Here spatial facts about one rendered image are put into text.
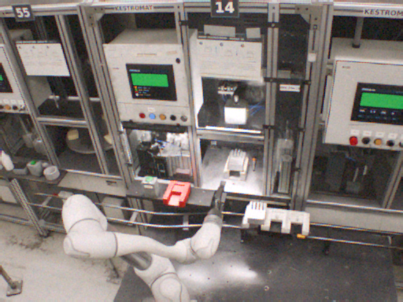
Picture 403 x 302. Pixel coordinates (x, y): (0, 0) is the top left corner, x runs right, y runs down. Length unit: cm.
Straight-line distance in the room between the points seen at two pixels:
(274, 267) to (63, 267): 183
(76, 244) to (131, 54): 96
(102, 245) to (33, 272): 200
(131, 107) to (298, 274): 131
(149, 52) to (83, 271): 199
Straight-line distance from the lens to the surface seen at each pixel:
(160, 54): 179
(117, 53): 189
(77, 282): 313
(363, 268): 224
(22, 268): 343
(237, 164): 221
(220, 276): 211
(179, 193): 219
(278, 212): 215
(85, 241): 137
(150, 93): 189
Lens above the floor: 246
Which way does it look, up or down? 39 degrees down
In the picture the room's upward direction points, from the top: 6 degrees counter-clockwise
